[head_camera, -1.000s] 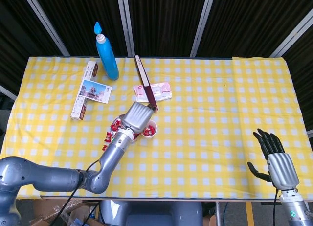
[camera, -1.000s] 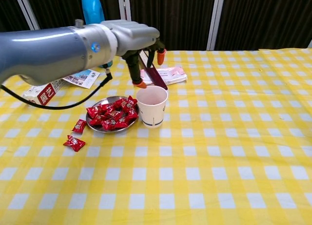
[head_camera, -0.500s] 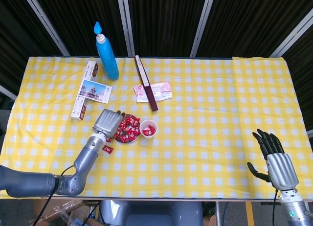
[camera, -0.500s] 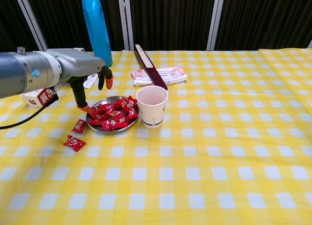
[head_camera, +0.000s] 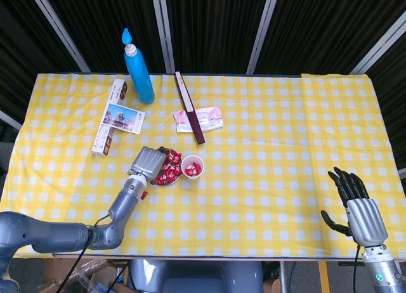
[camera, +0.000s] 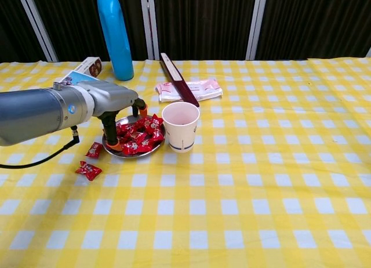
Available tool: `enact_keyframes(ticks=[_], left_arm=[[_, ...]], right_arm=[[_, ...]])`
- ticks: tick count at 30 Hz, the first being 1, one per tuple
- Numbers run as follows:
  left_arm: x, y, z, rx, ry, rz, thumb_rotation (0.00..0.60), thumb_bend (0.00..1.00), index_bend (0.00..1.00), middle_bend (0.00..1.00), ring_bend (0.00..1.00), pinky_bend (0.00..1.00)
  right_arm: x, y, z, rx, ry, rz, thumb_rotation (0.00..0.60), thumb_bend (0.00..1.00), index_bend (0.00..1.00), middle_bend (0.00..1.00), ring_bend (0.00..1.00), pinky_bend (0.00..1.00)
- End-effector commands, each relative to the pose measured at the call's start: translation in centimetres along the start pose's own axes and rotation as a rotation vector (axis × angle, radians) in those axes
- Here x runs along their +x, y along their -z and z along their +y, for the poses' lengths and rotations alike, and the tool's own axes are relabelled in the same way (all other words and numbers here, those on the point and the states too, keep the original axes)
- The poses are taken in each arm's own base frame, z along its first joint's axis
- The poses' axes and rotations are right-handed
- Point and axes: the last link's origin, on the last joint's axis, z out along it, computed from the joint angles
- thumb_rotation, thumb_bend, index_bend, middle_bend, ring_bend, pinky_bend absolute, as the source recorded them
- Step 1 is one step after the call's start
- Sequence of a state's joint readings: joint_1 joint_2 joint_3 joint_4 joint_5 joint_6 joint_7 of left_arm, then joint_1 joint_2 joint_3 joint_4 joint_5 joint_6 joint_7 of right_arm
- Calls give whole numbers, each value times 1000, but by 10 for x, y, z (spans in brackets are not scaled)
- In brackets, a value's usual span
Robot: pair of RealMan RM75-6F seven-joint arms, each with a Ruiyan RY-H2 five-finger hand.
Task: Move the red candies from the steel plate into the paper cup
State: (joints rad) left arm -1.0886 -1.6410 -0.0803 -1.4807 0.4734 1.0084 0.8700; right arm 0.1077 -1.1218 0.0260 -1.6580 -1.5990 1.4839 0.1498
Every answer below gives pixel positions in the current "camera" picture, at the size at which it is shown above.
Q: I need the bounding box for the blue squeeze bottle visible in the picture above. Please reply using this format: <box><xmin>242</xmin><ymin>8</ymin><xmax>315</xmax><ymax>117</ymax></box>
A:
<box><xmin>97</xmin><ymin>0</ymin><xmax>135</xmax><ymax>82</ymax></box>

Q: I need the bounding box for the white paper cup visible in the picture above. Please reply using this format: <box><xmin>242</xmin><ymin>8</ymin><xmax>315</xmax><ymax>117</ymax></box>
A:
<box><xmin>161</xmin><ymin>102</ymin><xmax>201</xmax><ymax>154</ymax></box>

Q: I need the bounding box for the photo postcard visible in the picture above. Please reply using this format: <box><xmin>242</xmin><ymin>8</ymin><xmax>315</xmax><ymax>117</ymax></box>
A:
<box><xmin>53</xmin><ymin>70</ymin><xmax>97</xmax><ymax>86</ymax></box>

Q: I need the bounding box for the dark red folded fan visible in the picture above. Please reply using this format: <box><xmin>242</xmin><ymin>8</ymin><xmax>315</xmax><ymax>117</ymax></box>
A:
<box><xmin>159</xmin><ymin>52</ymin><xmax>201</xmax><ymax>108</ymax></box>

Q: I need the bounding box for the pink wet wipes pack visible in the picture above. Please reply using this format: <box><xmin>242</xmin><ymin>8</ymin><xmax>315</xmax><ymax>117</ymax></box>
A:
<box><xmin>155</xmin><ymin>78</ymin><xmax>223</xmax><ymax>103</ymax></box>

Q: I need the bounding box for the yellow white checkered tablecloth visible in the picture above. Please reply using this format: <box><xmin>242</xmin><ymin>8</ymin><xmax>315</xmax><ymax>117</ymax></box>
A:
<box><xmin>0</xmin><ymin>57</ymin><xmax>371</xmax><ymax>268</ymax></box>

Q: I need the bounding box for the long white cardboard box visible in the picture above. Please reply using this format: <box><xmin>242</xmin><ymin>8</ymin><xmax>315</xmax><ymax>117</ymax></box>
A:
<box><xmin>72</xmin><ymin>56</ymin><xmax>103</xmax><ymax>78</ymax></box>

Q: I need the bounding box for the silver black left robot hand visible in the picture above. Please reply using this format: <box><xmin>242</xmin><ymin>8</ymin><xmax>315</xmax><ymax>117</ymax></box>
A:
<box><xmin>75</xmin><ymin>80</ymin><xmax>149</xmax><ymax>153</ymax></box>

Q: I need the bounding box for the round steel plate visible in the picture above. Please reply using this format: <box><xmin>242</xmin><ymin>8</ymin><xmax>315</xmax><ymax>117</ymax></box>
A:
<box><xmin>101</xmin><ymin>114</ymin><xmax>166</xmax><ymax>159</ymax></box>

